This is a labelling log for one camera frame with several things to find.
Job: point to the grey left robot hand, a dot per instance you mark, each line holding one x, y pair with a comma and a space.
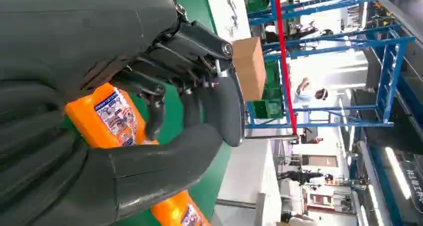
82, 36

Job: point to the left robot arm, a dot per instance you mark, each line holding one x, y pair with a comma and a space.
29, 151

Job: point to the brown cardboard box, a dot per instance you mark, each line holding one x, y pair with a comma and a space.
249, 69

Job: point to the green table mat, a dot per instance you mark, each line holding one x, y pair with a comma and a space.
205, 191

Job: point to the white side table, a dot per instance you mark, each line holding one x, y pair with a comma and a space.
248, 175

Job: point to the person with headset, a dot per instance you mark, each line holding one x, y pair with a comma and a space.
305, 94

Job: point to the person in black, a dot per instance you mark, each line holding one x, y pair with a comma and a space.
304, 176

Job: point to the blue metal rack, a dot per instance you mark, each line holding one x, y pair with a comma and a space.
391, 69

